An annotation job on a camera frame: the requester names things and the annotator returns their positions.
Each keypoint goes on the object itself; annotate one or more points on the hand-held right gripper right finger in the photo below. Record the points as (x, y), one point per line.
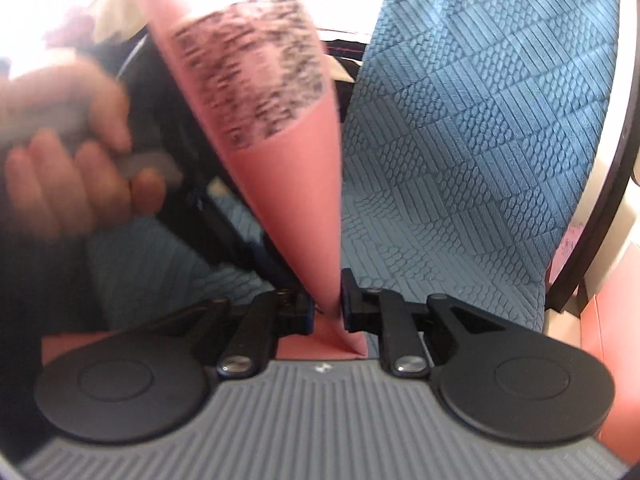
(351, 305)

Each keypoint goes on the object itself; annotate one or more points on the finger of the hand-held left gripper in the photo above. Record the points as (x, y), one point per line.
(240, 245)

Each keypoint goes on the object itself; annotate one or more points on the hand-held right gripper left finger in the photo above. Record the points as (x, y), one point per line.
(295, 312)

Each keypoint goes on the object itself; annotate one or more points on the pink paper sheet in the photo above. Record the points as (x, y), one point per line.
(280, 160)

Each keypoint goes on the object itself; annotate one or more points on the pink cardboard box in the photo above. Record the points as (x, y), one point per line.
(612, 340)

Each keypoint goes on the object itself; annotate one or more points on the person's left hand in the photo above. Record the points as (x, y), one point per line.
(65, 180)

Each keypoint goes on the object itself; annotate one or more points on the striped fleece blanket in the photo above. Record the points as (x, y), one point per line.
(345, 62)

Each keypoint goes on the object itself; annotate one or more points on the blue textured cushion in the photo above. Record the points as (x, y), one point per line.
(475, 160)

